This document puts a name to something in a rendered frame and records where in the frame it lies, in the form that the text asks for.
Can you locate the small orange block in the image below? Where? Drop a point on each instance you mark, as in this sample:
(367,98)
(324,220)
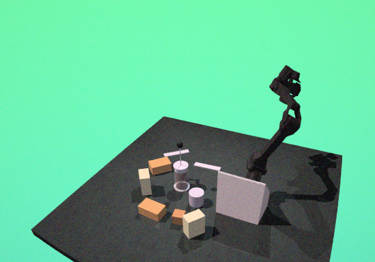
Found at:
(177,216)

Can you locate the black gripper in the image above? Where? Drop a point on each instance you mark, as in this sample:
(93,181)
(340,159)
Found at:
(295,76)

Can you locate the orange rectangular block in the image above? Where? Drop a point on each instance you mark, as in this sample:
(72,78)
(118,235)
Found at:
(152,209)
(160,165)

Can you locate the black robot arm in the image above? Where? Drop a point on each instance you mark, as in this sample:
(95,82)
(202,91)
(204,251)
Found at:
(289,125)

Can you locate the beige block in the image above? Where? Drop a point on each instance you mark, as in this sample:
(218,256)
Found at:
(145,181)
(193,223)

